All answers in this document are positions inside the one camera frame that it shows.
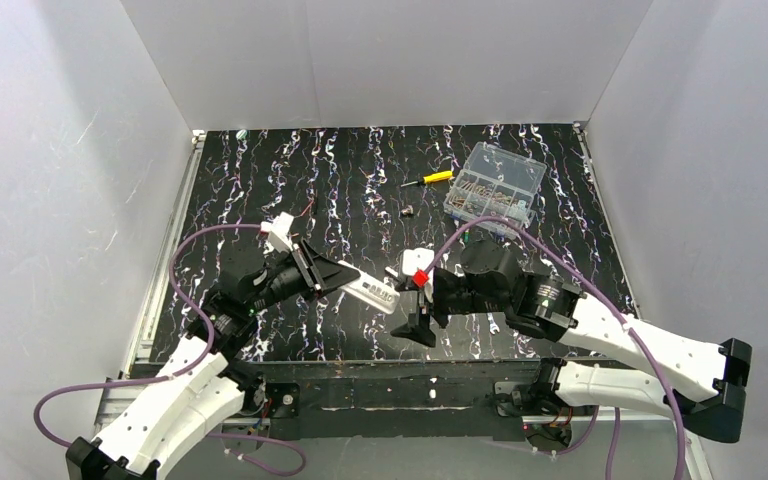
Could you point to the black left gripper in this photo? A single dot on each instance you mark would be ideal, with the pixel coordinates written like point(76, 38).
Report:
point(310, 267)

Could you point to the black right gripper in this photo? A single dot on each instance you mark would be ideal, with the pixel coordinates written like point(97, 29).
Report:
point(425, 299)

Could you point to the white remote control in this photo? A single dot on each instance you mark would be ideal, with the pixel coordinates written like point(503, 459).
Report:
point(375, 293)

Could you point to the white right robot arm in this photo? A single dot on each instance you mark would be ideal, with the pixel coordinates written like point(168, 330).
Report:
point(650, 370)

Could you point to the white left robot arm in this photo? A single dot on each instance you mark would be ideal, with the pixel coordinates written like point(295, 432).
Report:
point(204, 382)

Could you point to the clear plastic screw box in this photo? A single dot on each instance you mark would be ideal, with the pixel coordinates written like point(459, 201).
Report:
point(495, 182)

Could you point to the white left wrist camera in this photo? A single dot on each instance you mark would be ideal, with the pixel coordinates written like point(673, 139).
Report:
point(277, 232)

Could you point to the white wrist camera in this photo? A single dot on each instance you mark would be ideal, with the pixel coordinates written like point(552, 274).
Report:
point(415, 268)
point(277, 232)

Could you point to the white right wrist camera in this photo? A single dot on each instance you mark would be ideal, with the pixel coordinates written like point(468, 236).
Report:
point(415, 268)

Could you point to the yellow-handled screwdriver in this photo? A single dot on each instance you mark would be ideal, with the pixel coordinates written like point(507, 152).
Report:
point(430, 179)

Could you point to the aluminium frame rail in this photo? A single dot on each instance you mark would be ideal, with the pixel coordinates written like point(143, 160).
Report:
point(140, 174)

